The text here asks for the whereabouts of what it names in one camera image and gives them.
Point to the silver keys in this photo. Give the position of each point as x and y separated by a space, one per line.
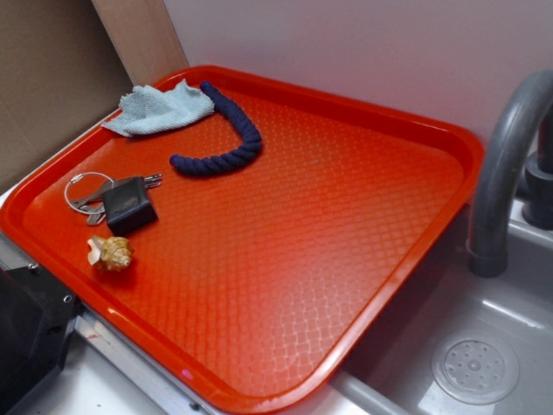
93 205

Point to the sink drain strainer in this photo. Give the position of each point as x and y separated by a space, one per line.
475 368

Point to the black faucet handle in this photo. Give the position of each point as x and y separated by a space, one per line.
537 210

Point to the wooden board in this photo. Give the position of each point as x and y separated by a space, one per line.
144 38

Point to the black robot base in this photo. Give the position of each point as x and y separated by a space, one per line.
37 321

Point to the grey sink basin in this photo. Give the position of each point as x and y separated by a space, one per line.
389 371

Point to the tan seashell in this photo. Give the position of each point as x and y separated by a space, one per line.
110 254

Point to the light blue cloth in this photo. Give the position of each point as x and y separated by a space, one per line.
147 110

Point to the brown cardboard panel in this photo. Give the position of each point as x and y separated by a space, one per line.
60 75

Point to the red plastic tray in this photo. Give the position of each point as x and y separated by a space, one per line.
252 287

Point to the grey faucet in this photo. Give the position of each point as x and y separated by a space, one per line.
513 140

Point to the black key fob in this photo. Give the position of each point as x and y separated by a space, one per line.
128 209

